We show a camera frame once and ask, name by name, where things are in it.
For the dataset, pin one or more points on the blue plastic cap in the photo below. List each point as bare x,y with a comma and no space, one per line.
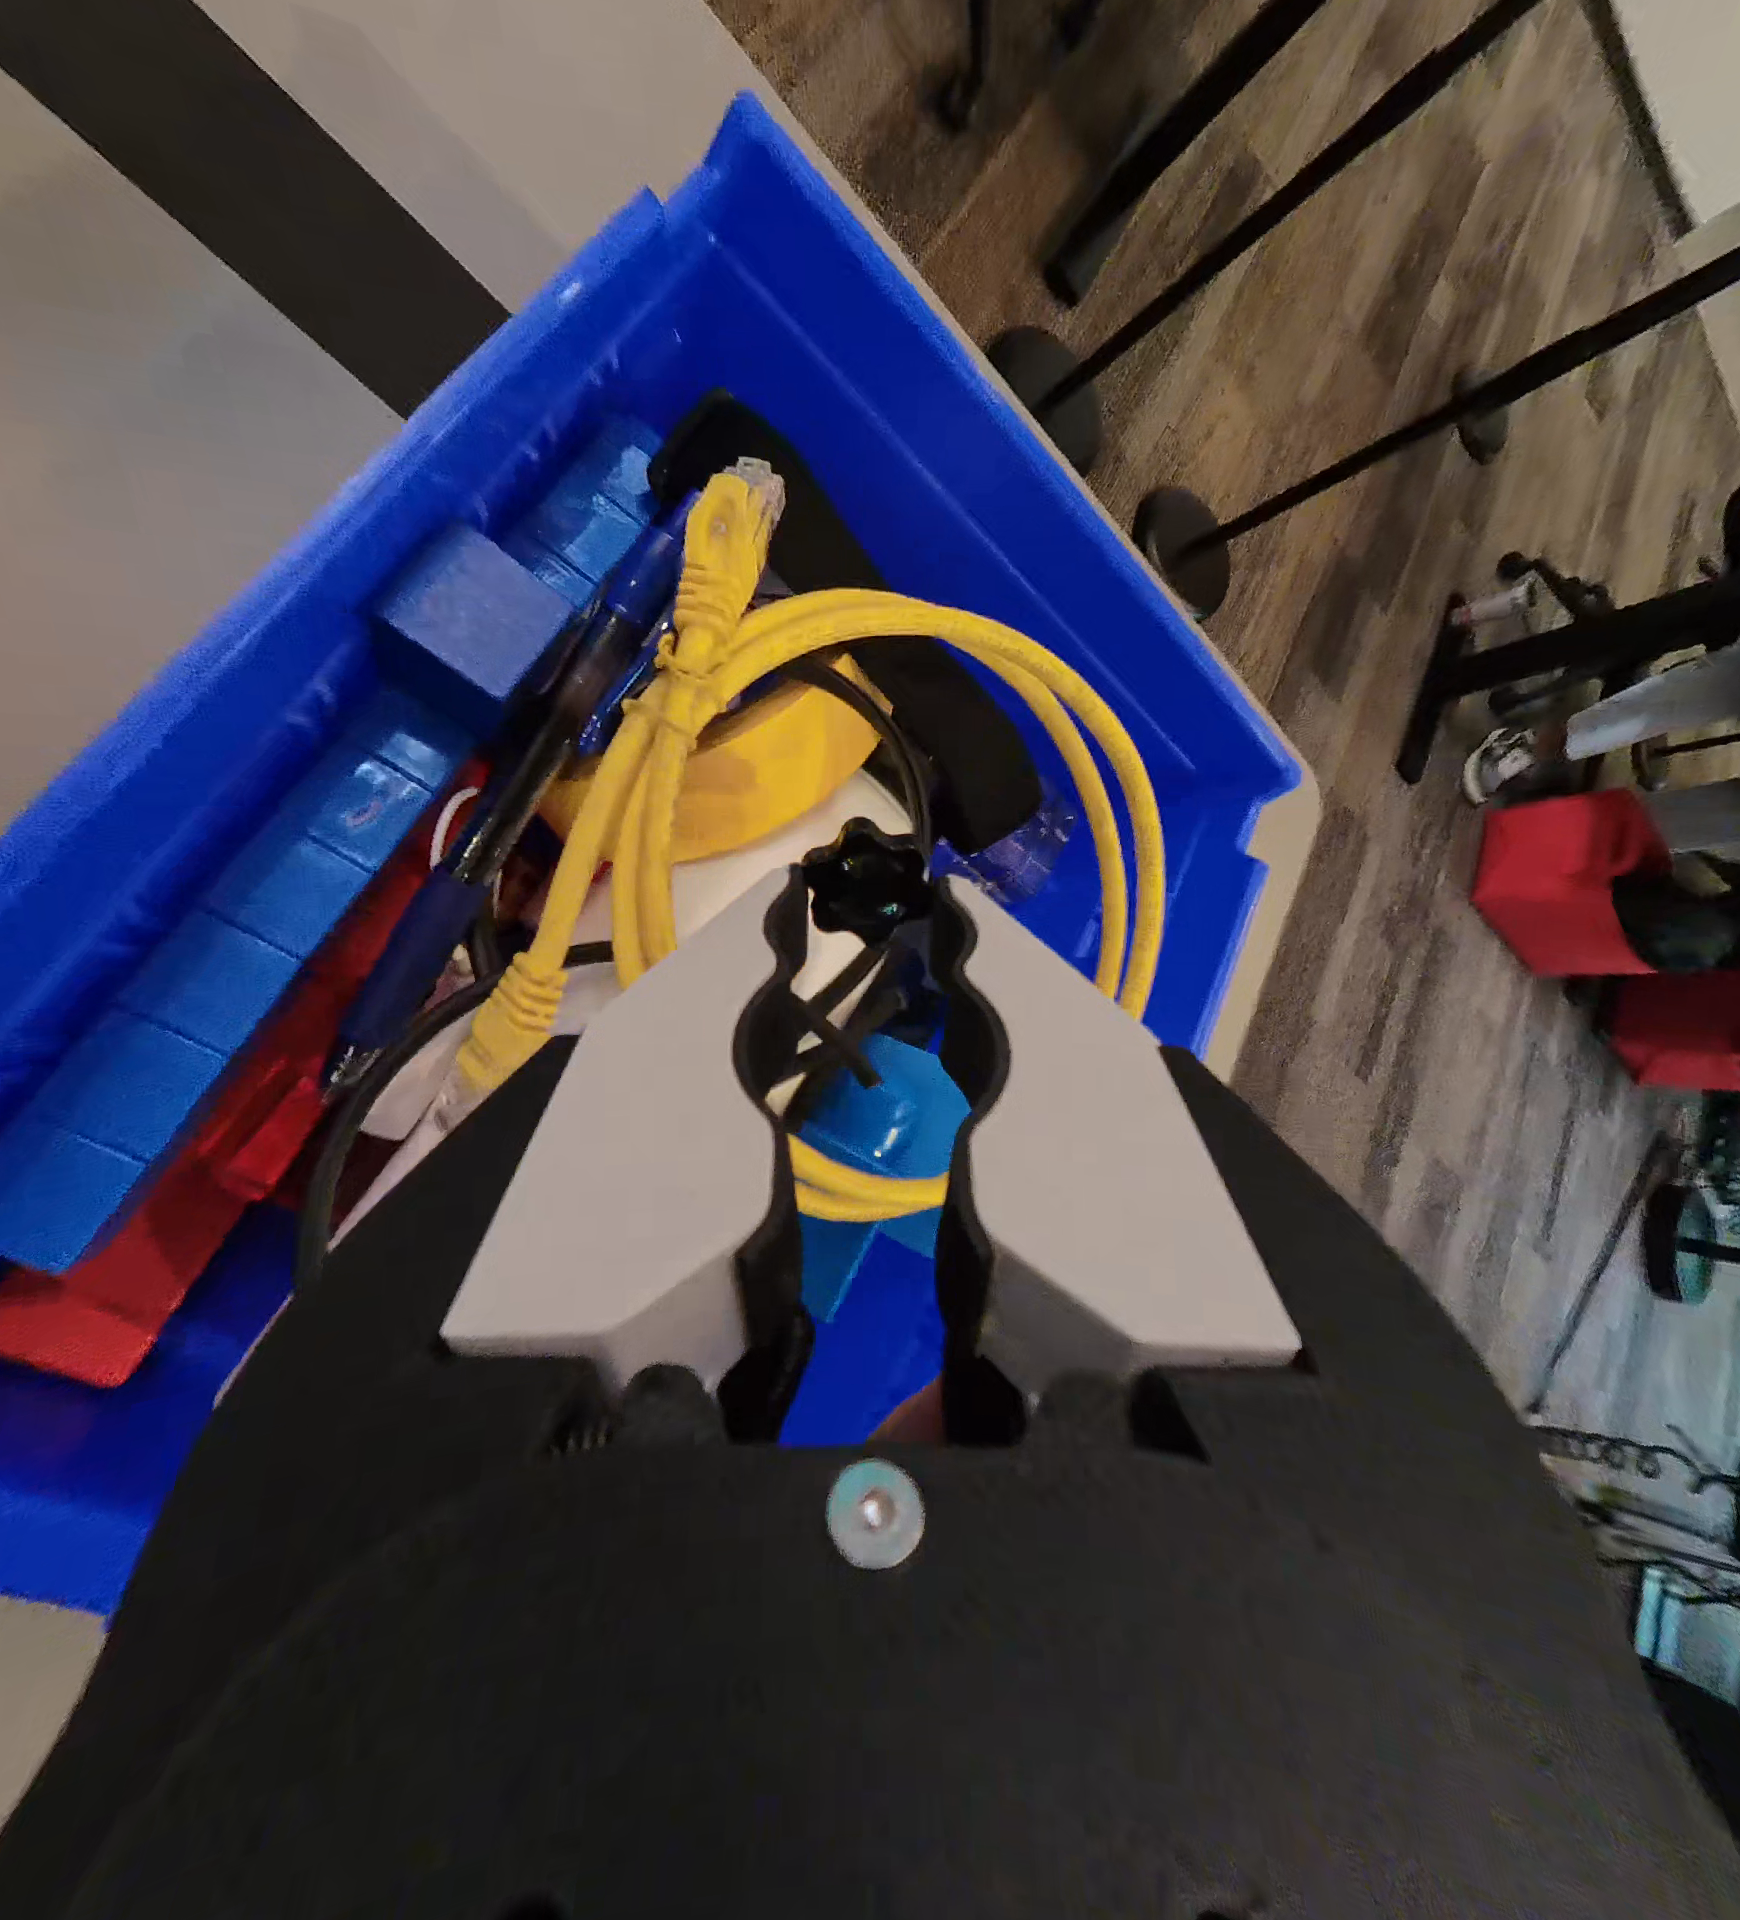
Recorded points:
870,1116

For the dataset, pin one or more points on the red plastic piece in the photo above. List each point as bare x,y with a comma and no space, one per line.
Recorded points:
106,1305

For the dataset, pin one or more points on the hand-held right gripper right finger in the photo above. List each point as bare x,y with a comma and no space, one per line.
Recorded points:
1111,1201

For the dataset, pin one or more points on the black stanchion pole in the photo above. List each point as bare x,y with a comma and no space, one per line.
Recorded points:
1184,549
1058,383
1111,225

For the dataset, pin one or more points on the clear blue connector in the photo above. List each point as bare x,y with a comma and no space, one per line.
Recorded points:
1028,849

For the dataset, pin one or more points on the blue plastic bin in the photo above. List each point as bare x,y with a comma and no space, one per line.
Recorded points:
870,344

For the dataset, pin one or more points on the red bag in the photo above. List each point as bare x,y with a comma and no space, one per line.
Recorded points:
1694,1035
1554,877

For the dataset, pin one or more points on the black exercise machine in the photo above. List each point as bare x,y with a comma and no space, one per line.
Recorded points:
1589,639

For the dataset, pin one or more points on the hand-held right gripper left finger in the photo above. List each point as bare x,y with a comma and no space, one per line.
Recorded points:
615,1185

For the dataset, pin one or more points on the black star knob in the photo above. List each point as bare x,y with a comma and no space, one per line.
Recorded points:
855,886

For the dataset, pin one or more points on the blue pen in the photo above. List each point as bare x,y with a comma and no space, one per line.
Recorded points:
413,960

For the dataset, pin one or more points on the blue cube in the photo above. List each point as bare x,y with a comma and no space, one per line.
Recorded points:
464,615

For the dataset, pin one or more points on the yellow tape roll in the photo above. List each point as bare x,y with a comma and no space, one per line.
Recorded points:
774,764

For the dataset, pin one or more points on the black foam block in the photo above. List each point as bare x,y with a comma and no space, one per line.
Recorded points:
968,734

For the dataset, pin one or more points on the row of blue blocks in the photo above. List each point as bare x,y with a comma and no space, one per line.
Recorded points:
210,973

